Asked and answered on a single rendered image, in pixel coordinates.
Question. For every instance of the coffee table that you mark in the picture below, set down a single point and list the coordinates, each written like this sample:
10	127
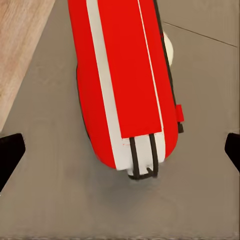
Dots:
60	190

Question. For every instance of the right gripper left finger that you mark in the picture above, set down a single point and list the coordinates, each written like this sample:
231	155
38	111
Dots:
12	148

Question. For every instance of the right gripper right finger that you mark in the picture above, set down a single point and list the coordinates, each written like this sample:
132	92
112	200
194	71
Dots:
232	149

